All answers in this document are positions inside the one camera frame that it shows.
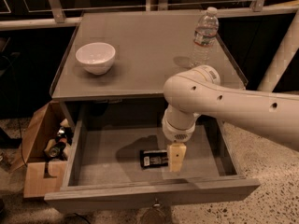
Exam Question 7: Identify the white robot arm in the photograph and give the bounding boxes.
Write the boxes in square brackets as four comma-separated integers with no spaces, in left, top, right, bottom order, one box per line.
[162,65,299,172]

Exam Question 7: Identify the clear plastic water bottle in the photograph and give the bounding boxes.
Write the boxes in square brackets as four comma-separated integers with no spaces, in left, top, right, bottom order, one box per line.
[190,7,219,67]

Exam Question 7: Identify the white ceramic bowl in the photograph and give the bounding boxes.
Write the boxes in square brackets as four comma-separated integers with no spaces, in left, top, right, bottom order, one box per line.
[75,42,116,75]

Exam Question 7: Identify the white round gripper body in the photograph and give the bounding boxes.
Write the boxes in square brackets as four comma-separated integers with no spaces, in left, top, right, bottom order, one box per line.
[162,105,196,143]

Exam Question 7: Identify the metal railing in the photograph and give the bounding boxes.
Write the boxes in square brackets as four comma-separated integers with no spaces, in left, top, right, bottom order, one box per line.
[0,0,299,32]

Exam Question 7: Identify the dark can in box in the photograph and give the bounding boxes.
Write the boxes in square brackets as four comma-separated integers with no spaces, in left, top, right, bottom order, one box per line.
[47,142,66,158]

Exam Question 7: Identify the black rxbar chocolate bar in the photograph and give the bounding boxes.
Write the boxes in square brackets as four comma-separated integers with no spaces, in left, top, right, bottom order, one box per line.
[139,149,168,169]

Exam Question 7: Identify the cardboard box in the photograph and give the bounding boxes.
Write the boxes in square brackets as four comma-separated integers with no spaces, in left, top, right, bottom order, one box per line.
[10,102,66,199]

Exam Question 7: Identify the grey cabinet with counter top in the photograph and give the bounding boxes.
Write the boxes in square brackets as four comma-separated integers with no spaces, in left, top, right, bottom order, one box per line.
[50,10,249,133]

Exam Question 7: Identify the open grey top drawer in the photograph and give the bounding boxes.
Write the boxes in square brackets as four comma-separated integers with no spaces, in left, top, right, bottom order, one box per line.
[44,111,261,215]

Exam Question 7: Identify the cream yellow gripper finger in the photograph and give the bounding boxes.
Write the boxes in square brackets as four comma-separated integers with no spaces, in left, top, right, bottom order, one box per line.
[167,143,187,172]

